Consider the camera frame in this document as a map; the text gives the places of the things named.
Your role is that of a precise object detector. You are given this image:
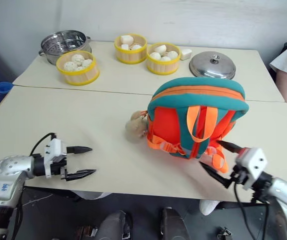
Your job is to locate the white rounded object under table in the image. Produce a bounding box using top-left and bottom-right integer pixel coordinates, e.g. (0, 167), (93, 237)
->
(199, 199), (221, 216)

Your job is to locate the orange and teal backpack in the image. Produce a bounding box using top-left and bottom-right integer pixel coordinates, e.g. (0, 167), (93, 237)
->
(145, 76), (250, 174)

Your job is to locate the small white box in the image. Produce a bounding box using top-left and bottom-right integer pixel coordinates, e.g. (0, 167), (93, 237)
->
(180, 48), (193, 62)

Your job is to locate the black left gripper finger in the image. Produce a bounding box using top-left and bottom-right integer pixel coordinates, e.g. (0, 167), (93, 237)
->
(66, 145), (94, 155)
(60, 169), (98, 182)

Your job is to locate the stainless steel steamer pot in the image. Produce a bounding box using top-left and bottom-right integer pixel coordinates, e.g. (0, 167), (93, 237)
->
(38, 29), (93, 67)

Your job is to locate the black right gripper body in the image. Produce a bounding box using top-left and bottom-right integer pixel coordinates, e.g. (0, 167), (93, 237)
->
(229, 147), (251, 188)

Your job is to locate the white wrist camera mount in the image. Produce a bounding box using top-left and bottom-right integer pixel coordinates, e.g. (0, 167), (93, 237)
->
(234, 147), (269, 191)
(43, 138), (68, 180)

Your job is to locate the yellow-rimmed wooden steamer basket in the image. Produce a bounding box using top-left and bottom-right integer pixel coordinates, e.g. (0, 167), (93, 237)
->
(113, 33), (148, 65)
(55, 50), (101, 87)
(146, 42), (182, 76)

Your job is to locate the beige plush toy pendant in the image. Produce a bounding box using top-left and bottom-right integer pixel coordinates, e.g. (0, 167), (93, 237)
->
(124, 110), (150, 145)

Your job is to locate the stainless steel pot lid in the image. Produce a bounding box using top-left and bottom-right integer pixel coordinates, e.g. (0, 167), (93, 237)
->
(188, 50), (237, 81)

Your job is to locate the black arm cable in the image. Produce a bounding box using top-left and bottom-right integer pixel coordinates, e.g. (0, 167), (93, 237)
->
(232, 183), (259, 240)
(29, 132), (57, 158)

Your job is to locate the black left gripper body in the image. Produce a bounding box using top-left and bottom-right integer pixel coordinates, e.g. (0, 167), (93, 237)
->
(50, 154), (68, 178)

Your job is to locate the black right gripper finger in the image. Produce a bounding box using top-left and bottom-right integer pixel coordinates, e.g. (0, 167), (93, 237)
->
(216, 139), (244, 156)
(199, 161), (235, 190)

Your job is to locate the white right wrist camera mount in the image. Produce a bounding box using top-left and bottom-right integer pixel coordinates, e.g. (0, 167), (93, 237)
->
(234, 147), (269, 191)

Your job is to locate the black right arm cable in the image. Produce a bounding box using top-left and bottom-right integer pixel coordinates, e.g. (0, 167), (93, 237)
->
(232, 183), (259, 240)

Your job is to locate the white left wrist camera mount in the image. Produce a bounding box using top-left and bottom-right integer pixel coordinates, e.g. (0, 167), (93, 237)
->
(43, 138), (68, 180)

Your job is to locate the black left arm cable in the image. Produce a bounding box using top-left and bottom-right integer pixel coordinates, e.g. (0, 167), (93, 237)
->
(29, 132), (57, 158)

